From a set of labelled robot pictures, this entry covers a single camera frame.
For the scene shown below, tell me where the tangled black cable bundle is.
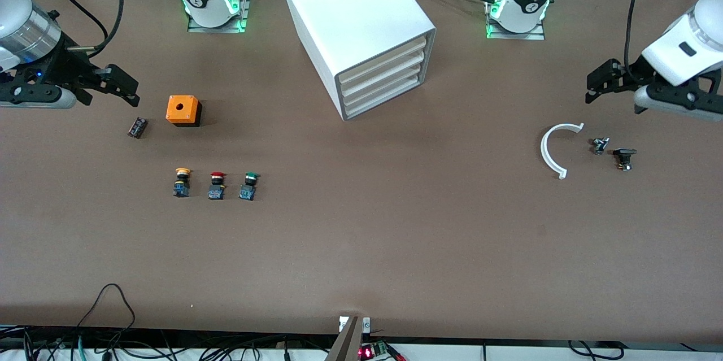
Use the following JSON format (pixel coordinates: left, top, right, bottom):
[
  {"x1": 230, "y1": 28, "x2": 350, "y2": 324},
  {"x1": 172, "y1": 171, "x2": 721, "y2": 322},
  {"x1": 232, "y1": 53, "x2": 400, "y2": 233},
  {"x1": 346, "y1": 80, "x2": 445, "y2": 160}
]
[{"x1": 0, "y1": 324, "x2": 339, "y2": 361}]

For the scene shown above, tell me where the green push button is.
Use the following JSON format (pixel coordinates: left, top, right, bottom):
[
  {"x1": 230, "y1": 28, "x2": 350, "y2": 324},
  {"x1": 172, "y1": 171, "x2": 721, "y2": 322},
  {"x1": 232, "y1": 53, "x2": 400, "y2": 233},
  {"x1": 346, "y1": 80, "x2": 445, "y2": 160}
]
[{"x1": 238, "y1": 172, "x2": 260, "y2": 202}]

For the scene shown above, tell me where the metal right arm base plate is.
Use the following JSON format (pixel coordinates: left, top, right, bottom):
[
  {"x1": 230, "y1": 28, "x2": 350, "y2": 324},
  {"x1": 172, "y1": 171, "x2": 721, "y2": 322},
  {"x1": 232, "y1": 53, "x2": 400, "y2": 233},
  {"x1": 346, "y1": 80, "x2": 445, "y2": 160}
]
[{"x1": 186, "y1": 0, "x2": 252, "y2": 34}]

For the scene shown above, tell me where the white cabinet drawer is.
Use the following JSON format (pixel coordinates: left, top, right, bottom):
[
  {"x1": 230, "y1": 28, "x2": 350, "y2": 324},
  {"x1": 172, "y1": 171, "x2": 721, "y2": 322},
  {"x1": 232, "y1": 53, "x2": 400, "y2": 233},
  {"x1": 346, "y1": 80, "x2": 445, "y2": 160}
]
[
  {"x1": 343, "y1": 74, "x2": 423, "y2": 119},
  {"x1": 338, "y1": 35, "x2": 428, "y2": 87},
  {"x1": 341, "y1": 49, "x2": 425, "y2": 97},
  {"x1": 342, "y1": 62, "x2": 424, "y2": 108}
]

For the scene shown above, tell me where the thin black looped cable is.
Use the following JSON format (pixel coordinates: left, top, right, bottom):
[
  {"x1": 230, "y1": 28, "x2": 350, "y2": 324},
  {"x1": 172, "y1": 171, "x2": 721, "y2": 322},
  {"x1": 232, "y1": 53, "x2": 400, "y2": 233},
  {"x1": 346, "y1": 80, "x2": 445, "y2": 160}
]
[{"x1": 76, "y1": 284, "x2": 136, "y2": 345}]

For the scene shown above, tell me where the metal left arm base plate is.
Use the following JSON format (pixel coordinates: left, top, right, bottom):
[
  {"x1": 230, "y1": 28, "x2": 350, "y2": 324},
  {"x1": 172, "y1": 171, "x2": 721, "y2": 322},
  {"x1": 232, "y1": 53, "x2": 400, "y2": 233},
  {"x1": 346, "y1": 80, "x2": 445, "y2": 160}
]
[{"x1": 485, "y1": 0, "x2": 546, "y2": 41}]

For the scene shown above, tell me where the black push switch component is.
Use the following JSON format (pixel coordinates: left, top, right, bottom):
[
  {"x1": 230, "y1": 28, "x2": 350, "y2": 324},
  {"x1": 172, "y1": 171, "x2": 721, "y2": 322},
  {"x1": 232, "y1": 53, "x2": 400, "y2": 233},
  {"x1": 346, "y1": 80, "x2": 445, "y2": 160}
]
[{"x1": 613, "y1": 148, "x2": 638, "y2": 172}]

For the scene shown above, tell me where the orange button enclosure box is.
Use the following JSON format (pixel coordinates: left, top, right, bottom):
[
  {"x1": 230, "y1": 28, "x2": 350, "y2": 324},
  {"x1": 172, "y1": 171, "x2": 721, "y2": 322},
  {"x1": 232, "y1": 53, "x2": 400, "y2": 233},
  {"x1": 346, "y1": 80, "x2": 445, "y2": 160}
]
[{"x1": 165, "y1": 95, "x2": 202, "y2": 128}]

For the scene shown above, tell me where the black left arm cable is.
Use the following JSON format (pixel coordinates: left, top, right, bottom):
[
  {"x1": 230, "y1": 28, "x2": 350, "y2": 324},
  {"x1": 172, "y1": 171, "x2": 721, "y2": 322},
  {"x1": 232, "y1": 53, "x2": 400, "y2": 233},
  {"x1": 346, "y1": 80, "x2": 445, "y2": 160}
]
[{"x1": 623, "y1": 0, "x2": 653, "y2": 76}]

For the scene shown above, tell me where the white semicircular plastic clamp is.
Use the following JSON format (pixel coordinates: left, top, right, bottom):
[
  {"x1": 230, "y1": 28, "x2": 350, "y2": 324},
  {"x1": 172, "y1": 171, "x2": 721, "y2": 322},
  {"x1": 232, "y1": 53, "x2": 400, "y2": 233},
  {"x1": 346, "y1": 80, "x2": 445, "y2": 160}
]
[{"x1": 541, "y1": 123, "x2": 585, "y2": 180}]

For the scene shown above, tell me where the grey angled post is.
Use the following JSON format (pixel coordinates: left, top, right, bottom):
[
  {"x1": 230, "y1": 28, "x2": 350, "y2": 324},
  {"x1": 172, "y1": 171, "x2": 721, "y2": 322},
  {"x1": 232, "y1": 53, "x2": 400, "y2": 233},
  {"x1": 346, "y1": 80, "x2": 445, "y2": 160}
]
[{"x1": 325, "y1": 316, "x2": 364, "y2": 361}]

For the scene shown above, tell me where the white drawer cabinet housing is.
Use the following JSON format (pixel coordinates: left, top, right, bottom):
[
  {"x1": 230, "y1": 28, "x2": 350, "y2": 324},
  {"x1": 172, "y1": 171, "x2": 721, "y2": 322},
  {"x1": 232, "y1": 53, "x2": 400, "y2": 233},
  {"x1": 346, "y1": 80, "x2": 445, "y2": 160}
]
[{"x1": 279, "y1": 0, "x2": 437, "y2": 121}]

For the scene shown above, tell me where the circuit board with red display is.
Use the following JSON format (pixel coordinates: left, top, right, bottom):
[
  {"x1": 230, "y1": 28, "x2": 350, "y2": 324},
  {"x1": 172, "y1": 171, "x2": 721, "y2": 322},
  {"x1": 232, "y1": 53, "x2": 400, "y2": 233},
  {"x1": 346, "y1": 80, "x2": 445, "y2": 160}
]
[{"x1": 359, "y1": 341, "x2": 407, "y2": 361}]

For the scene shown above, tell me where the red push button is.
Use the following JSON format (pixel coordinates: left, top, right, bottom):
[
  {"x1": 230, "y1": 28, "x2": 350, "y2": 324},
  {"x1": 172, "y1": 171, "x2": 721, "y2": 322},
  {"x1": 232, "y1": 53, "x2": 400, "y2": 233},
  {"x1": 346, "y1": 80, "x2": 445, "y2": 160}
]
[{"x1": 207, "y1": 172, "x2": 227, "y2": 201}]

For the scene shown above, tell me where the yellow push button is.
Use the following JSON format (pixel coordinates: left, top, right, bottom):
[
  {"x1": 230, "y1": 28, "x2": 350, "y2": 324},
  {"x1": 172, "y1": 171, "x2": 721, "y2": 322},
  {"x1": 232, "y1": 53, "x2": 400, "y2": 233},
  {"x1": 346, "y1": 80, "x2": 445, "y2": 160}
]
[{"x1": 173, "y1": 167, "x2": 193, "y2": 198}]

